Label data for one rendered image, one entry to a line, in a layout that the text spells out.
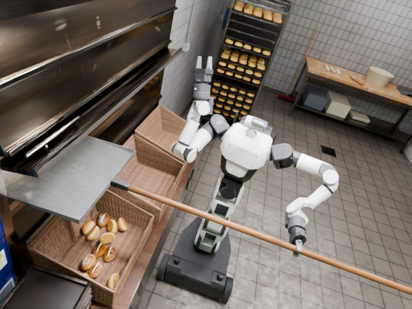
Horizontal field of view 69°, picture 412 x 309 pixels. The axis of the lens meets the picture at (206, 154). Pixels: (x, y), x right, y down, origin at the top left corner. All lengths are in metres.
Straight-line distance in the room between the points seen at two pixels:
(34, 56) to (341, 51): 5.58
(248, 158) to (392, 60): 5.08
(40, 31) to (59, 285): 1.04
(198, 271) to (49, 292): 1.24
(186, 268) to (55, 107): 1.57
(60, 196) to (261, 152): 1.03
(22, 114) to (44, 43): 0.28
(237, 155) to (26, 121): 1.04
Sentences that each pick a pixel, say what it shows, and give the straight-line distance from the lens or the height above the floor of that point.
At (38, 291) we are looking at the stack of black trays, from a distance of 1.55.
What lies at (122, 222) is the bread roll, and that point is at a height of 0.65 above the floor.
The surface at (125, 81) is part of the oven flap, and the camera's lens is 1.97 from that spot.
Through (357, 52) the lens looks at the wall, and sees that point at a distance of 6.32.
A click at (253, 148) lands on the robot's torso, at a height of 1.37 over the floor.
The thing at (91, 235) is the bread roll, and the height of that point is 0.64.
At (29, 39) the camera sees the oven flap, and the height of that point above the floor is 1.81.
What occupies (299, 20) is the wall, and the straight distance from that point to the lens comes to 6.08.
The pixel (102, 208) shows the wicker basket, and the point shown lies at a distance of 2.15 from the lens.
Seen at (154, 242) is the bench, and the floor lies 0.58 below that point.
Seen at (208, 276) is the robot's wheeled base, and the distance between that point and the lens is 2.47.
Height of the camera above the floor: 2.24
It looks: 35 degrees down
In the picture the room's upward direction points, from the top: 17 degrees clockwise
